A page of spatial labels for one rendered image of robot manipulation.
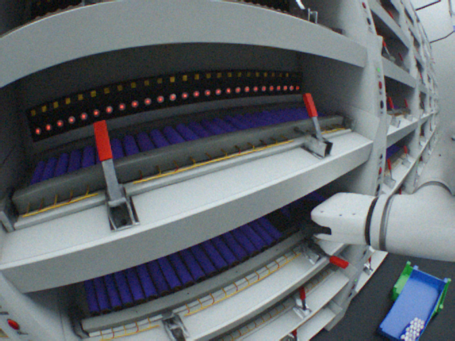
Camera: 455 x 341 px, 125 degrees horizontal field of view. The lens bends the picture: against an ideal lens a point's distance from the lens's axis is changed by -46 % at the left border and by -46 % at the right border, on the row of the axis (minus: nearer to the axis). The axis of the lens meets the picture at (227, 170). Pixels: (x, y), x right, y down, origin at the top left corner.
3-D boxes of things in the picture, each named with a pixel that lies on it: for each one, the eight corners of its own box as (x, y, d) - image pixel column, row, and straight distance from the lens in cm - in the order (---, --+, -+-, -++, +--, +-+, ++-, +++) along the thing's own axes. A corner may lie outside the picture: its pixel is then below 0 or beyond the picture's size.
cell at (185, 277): (179, 256, 39) (195, 285, 36) (169, 259, 39) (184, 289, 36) (177, 249, 38) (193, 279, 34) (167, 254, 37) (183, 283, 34)
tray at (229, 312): (357, 235, 57) (373, 207, 52) (102, 371, 41) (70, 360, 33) (303, 193, 63) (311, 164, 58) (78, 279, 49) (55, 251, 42)
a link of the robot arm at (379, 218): (401, 185, 37) (385, 185, 37) (385, 208, 29) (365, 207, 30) (400, 233, 40) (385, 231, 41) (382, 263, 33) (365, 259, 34)
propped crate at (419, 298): (409, 349, 99) (416, 346, 92) (375, 331, 97) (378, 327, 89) (442, 287, 110) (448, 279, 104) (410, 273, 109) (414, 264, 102)
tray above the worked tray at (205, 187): (367, 160, 49) (385, 98, 46) (22, 293, 28) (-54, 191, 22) (301, 124, 58) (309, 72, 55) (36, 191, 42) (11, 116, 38)
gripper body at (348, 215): (391, 187, 38) (338, 185, 42) (369, 213, 29) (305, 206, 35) (391, 228, 41) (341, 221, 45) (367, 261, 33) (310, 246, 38)
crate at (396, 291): (443, 290, 126) (451, 279, 121) (433, 319, 112) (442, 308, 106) (402, 272, 123) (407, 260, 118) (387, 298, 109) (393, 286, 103)
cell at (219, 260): (210, 243, 40) (228, 270, 37) (200, 247, 40) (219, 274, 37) (209, 237, 39) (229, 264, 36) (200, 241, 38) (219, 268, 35)
